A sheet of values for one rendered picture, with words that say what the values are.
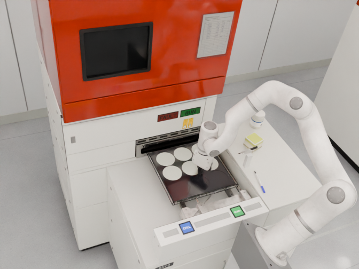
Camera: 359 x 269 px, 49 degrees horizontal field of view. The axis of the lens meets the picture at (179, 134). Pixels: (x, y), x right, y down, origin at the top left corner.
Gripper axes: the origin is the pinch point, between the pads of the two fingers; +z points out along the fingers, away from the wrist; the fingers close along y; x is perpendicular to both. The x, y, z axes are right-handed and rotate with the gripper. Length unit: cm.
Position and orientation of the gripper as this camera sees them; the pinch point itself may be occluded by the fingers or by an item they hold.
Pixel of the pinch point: (200, 170)
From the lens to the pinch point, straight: 207.1
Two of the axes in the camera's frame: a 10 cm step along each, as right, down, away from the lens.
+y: 8.1, 4.5, -3.6
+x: 5.7, -5.1, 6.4
